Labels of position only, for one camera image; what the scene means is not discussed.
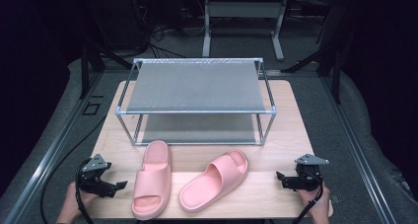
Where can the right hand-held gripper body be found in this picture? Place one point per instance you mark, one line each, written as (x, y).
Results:
(307, 176)

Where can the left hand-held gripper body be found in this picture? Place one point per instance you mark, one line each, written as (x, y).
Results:
(93, 176)

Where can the pink slide slipper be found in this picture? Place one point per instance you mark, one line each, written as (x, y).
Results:
(153, 181)
(213, 184)

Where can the grey metal shoe rack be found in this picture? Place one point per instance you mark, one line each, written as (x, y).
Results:
(197, 89)

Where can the person's right hand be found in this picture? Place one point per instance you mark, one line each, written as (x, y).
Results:
(317, 206)

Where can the person's left hand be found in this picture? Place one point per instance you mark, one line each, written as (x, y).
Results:
(72, 204)

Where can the grey tape piece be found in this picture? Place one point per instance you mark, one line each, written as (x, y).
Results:
(335, 199)

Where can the grey metal stand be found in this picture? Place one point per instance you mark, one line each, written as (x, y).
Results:
(243, 20)

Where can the aluminium floor rail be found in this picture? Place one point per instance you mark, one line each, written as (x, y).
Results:
(361, 158)
(42, 164)

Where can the black metal frame leg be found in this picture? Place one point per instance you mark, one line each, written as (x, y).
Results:
(95, 59)
(328, 62)

